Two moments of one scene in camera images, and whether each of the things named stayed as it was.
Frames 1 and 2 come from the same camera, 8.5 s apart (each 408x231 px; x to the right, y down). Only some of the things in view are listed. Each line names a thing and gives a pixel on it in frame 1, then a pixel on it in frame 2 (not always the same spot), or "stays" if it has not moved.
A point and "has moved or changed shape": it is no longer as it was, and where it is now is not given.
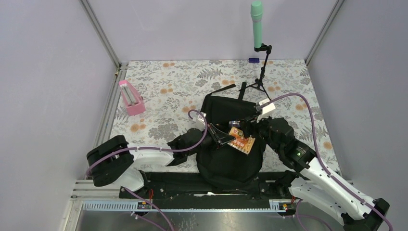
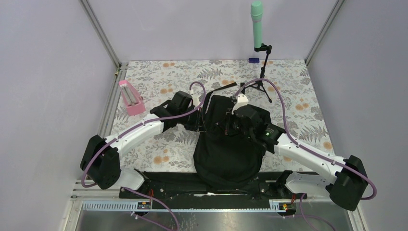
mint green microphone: x=256 y=10 stays
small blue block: x=254 y=60 stays
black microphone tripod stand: x=259 y=82 stays
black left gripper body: x=208 y=141 -> x=191 y=121
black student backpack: x=222 y=166 has moved or changed shape
